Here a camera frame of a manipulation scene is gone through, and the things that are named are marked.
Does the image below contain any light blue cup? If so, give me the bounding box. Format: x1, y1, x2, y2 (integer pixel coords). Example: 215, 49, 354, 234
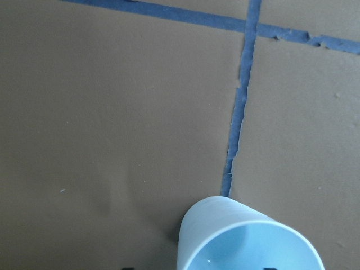
177, 196, 324, 269

